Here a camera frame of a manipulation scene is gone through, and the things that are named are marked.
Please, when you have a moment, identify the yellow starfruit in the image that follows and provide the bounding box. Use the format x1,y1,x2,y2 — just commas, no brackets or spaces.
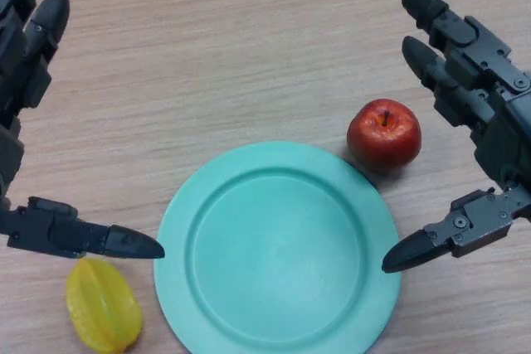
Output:
66,257,144,354

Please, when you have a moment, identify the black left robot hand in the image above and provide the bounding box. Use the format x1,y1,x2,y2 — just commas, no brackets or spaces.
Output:
0,0,166,262

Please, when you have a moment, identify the green round plate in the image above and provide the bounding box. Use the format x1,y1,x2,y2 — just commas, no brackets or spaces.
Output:
153,141,402,354

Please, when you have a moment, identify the red apple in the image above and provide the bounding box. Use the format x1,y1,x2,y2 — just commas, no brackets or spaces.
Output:
347,99,423,175

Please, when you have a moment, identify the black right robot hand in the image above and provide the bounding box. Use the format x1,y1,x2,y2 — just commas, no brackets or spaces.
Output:
381,0,531,274

